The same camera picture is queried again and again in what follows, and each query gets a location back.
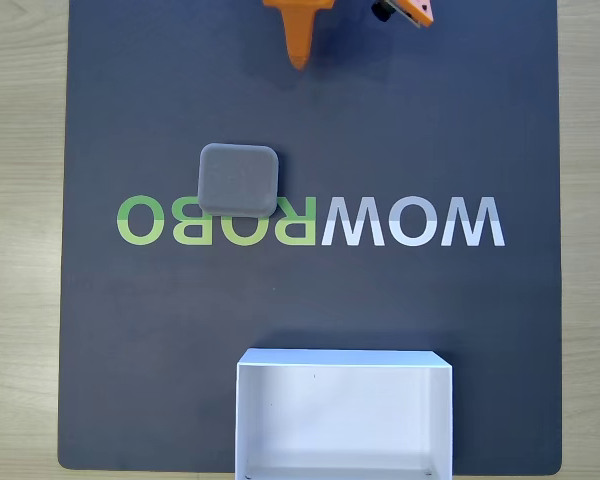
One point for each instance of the dark mat with WOWROBO print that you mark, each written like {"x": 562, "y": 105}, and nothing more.
{"x": 130, "y": 125}

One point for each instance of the white cardboard box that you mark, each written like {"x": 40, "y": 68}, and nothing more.
{"x": 340, "y": 420}

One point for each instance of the orange-framed gripper camera module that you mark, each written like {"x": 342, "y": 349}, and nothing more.
{"x": 415, "y": 11}

